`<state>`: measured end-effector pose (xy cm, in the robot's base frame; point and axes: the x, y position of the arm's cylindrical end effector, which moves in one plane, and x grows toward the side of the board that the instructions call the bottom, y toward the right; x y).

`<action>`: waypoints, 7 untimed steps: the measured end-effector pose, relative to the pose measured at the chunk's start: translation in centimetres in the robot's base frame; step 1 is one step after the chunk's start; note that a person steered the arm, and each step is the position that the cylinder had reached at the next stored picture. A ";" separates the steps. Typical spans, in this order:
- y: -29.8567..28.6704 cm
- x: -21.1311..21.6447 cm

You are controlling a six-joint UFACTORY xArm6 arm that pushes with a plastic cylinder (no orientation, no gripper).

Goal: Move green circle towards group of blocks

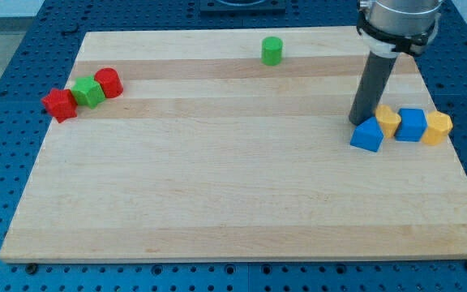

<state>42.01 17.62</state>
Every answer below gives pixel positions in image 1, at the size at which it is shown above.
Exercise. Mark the green hexagon block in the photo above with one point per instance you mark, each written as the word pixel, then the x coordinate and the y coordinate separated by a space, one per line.
pixel 88 92

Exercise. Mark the yellow heart block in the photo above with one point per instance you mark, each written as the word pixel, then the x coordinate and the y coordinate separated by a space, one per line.
pixel 388 120

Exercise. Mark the yellow hexagon block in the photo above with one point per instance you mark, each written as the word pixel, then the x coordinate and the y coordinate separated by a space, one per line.
pixel 438 127

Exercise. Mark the blue cube block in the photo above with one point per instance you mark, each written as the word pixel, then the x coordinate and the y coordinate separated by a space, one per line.
pixel 413 125

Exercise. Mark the green cylinder block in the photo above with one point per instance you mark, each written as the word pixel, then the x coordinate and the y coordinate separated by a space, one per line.
pixel 271 50

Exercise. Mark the blue triangle block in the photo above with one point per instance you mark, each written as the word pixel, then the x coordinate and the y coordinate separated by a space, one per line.
pixel 368 135

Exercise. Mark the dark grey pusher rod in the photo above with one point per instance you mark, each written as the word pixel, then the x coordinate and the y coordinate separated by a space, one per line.
pixel 370 89

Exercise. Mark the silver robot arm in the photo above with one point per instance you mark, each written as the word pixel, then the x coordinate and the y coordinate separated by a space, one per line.
pixel 392 27

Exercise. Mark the wooden board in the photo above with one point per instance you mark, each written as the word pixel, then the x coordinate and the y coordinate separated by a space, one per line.
pixel 210 155

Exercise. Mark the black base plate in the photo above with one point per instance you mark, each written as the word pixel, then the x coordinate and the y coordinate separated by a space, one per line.
pixel 214 7

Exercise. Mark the red cylinder block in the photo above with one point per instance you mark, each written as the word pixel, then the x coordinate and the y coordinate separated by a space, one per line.
pixel 109 81

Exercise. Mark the red star block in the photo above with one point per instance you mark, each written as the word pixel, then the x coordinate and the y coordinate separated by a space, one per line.
pixel 60 104

